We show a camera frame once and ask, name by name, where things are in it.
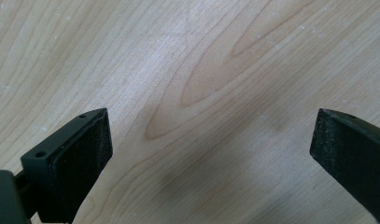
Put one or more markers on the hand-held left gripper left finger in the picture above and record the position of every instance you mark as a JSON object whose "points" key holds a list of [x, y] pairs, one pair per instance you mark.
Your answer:
{"points": [[73, 161]]}

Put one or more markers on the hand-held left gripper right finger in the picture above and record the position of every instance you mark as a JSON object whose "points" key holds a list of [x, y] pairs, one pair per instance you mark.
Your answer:
{"points": [[352, 149]]}

